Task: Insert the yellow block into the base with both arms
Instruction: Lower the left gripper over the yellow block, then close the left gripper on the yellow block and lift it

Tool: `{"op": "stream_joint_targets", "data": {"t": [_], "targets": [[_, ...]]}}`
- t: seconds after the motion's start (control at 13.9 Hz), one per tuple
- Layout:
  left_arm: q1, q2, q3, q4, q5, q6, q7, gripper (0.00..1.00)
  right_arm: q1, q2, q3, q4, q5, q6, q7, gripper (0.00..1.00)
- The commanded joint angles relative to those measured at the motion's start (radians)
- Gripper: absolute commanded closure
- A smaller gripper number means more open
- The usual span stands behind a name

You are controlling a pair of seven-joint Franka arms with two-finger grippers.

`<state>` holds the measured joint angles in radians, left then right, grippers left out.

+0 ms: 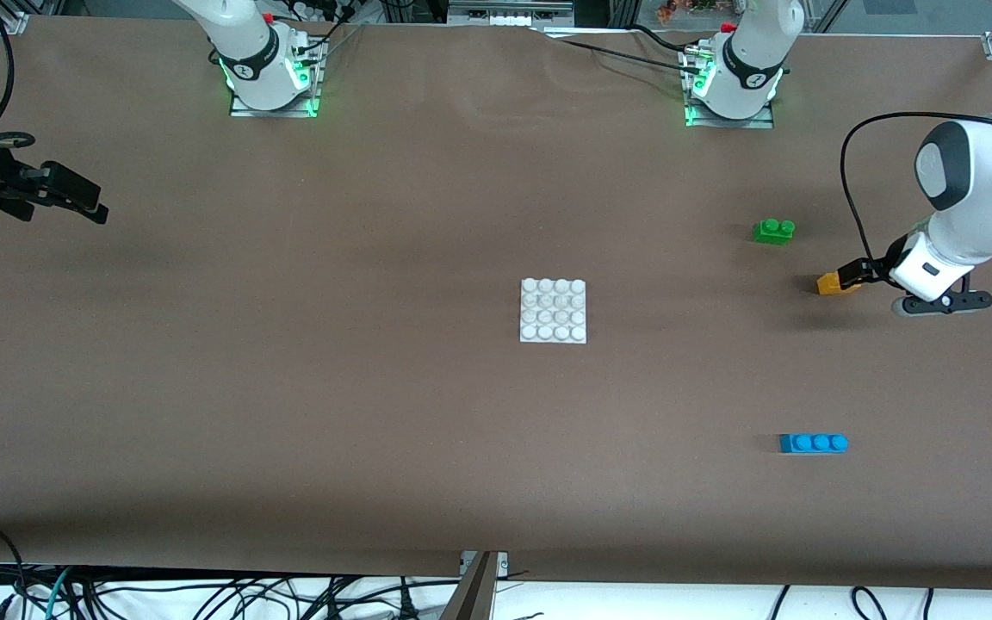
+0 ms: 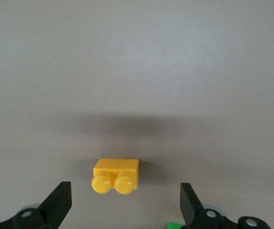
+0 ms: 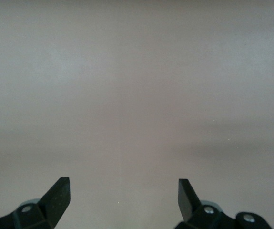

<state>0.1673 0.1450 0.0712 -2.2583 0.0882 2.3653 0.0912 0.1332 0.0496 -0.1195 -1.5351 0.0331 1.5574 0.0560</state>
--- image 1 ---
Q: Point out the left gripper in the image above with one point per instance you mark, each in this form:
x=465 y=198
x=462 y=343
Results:
x=878 y=266

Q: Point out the yellow two-stud block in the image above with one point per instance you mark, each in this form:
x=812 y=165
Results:
x=827 y=282

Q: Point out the white studded base plate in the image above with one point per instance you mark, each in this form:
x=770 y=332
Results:
x=554 y=312

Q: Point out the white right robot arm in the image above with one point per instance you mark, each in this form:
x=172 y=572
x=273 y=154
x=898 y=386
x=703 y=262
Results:
x=255 y=52

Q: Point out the green two-stud block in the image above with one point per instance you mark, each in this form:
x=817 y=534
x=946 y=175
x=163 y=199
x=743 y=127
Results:
x=773 y=232

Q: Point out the blue three-stud block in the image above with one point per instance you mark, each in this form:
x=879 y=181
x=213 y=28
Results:
x=813 y=443

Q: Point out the brown table cover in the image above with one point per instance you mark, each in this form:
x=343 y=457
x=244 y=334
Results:
x=461 y=430

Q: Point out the silver aluminium frame rail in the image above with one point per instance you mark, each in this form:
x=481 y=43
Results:
x=509 y=13

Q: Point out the silver table edge bracket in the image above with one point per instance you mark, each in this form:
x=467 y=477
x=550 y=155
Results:
x=501 y=561

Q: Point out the aluminium profile post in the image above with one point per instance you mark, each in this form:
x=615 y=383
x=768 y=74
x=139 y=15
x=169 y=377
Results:
x=472 y=594

